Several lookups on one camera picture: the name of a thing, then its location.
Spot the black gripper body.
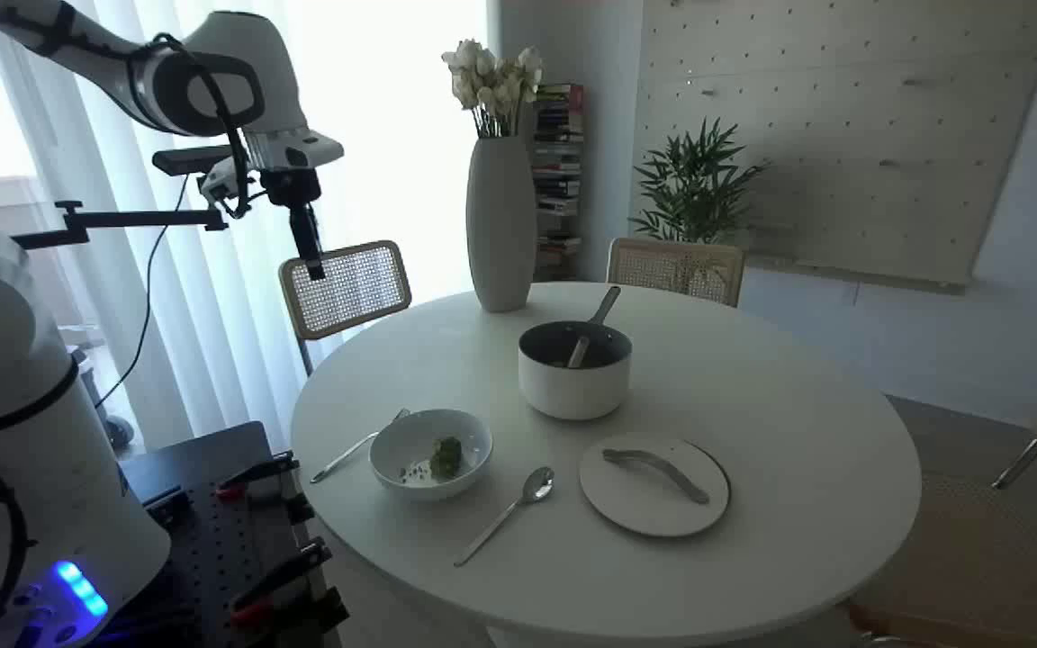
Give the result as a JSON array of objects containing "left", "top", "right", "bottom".
[{"left": 264, "top": 168, "right": 321, "bottom": 233}]

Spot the green broccoli floret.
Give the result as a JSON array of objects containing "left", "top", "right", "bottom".
[{"left": 427, "top": 437, "right": 465, "bottom": 481}]

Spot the white pot with handle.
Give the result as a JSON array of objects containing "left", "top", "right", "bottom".
[{"left": 520, "top": 319, "right": 634, "bottom": 421}]

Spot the wooden spoon red head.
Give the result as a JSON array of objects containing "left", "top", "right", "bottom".
[{"left": 565, "top": 283, "right": 622, "bottom": 370}]

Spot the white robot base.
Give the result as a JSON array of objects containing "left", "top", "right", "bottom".
[{"left": 0, "top": 233, "right": 174, "bottom": 648}]

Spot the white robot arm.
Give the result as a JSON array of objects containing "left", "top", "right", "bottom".
[{"left": 0, "top": 0, "right": 347, "bottom": 281}]

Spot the white bowl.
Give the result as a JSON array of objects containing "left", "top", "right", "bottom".
[{"left": 371, "top": 411, "right": 492, "bottom": 499}]

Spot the white pot lid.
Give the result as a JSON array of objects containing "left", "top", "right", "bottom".
[{"left": 581, "top": 431, "right": 730, "bottom": 539}]

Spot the cane back chair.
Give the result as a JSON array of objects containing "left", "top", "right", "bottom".
[{"left": 279, "top": 243, "right": 415, "bottom": 370}]

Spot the white ribbed vase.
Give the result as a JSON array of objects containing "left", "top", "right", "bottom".
[{"left": 465, "top": 138, "right": 538, "bottom": 312}]

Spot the silver fork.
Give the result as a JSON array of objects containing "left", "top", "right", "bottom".
[{"left": 311, "top": 411, "right": 407, "bottom": 487}]

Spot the white flowers bouquet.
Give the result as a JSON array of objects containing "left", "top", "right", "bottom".
[{"left": 438, "top": 41, "right": 545, "bottom": 139}]

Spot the bookshelf with books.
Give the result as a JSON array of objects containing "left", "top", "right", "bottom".
[{"left": 534, "top": 84, "right": 585, "bottom": 281}]

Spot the silver spoon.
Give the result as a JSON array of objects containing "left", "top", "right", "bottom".
[{"left": 456, "top": 463, "right": 555, "bottom": 567}]

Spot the black perforated mounting board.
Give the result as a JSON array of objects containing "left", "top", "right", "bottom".
[{"left": 85, "top": 421, "right": 349, "bottom": 648}]

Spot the green potted plant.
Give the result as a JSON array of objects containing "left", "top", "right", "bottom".
[{"left": 634, "top": 119, "right": 760, "bottom": 244}]

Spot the beige woven chair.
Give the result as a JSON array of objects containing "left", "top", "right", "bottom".
[{"left": 605, "top": 237, "right": 747, "bottom": 306}]

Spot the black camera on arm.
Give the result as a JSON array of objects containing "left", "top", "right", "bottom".
[{"left": 19, "top": 145, "right": 232, "bottom": 247}]

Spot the pegboard wall panel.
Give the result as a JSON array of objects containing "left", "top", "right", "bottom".
[{"left": 637, "top": 0, "right": 1037, "bottom": 288}]

